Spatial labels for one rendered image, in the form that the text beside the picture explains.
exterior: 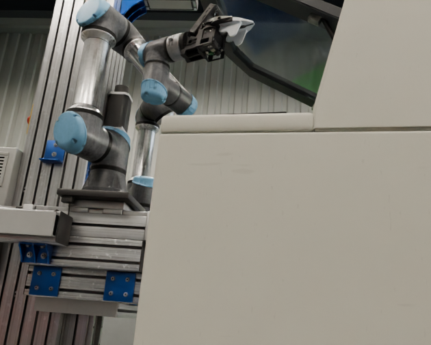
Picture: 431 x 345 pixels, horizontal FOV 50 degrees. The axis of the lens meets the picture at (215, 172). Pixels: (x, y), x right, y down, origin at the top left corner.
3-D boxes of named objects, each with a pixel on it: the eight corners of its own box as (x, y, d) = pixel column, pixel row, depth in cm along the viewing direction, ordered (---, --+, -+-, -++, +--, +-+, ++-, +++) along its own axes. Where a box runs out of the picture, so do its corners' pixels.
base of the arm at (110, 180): (72, 192, 143) (78, 161, 146) (89, 203, 157) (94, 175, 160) (120, 194, 141) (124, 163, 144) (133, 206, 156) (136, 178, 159)
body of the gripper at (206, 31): (226, 58, 127) (190, 67, 133) (230, 34, 131) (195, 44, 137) (213, 40, 121) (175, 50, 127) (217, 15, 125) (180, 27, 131)
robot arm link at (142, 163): (126, 205, 203) (141, 94, 219) (120, 211, 216) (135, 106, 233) (152, 210, 207) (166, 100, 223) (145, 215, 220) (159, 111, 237)
